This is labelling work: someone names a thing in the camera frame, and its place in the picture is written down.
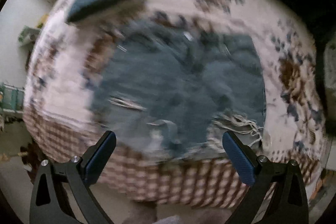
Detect cluttered side shelf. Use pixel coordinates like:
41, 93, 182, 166
18, 14, 49, 47

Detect teal plastic basket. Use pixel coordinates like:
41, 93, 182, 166
1, 83, 25, 115

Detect distressed blue denim shorts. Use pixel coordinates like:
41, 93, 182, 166
91, 20, 266, 162

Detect floral quilt bed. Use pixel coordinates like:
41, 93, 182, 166
23, 0, 327, 208

